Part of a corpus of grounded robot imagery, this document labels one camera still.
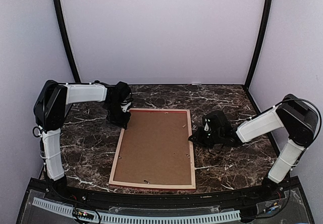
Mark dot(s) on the brown cardboard backing board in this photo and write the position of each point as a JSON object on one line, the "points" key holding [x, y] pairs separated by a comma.
{"points": [[154, 145]]}

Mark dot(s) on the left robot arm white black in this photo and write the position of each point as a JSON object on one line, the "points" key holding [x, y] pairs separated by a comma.
{"points": [[50, 114]]}

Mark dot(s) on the black corner post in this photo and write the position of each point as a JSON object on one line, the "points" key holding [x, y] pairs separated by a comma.
{"points": [[259, 43], [65, 40]]}

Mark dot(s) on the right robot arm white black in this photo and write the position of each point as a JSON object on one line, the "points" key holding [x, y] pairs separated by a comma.
{"points": [[301, 119]]}

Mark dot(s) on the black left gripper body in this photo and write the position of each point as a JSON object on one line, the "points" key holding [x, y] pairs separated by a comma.
{"points": [[116, 116]]}

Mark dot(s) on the right black corner post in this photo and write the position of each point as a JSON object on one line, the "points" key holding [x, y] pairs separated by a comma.
{"points": [[259, 43]]}

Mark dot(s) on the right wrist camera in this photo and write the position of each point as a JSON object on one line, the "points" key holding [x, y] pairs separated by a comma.
{"points": [[206, 127]]}

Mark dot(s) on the left black corner post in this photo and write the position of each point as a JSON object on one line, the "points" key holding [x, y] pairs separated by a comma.
{"points": [[65, 40]]}

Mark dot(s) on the black front rail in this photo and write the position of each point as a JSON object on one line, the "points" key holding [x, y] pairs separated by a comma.
{"points": [[227, 199]]}

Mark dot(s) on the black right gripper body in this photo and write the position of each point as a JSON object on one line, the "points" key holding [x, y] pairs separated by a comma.
{"points": [[208, 140]]}

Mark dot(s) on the red wooden picture frame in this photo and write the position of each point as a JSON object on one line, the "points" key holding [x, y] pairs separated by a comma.
{"points": [[113, 168]]}

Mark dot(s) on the white slotted cable duct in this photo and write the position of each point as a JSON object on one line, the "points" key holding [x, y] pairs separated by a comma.
{"points": [[139, 215]]}

